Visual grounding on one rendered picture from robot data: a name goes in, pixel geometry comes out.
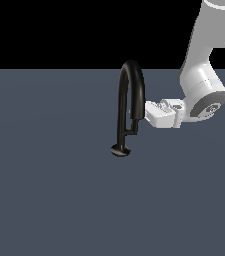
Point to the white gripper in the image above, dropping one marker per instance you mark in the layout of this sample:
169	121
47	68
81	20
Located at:
162	114

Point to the black arched faucet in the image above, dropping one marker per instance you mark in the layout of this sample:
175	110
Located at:
130	86

